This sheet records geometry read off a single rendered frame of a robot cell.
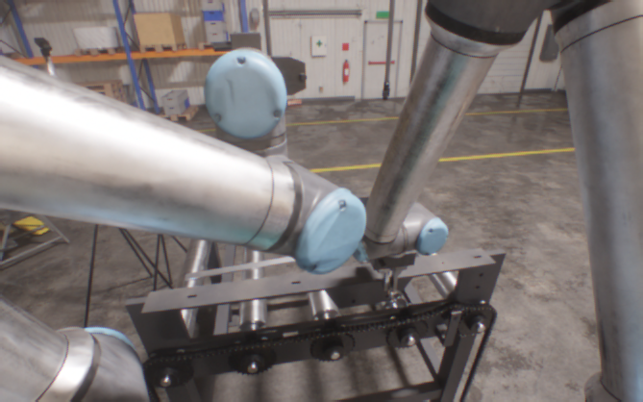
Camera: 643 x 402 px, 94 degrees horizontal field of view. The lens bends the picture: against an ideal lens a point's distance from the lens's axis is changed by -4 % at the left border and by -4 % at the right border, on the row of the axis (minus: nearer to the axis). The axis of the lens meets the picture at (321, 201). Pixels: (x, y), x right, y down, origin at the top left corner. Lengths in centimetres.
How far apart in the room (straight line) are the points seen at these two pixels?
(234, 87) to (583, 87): 38
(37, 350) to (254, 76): 39
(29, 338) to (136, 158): 31
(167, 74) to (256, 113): 984
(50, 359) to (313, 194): 36
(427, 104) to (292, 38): 946
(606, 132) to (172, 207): 42
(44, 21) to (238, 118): 1083
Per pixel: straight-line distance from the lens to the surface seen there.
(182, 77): 1013
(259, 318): 134
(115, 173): 22
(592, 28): 45
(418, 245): 76
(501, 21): 39
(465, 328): 148
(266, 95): 37
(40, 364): 49
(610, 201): 44
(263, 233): 27
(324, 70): 1004
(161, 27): 868
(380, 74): 1045
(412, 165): 51
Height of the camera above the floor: 189
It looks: 28 degrees down
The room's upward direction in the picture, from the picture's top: 1 degrees counter-clockwise
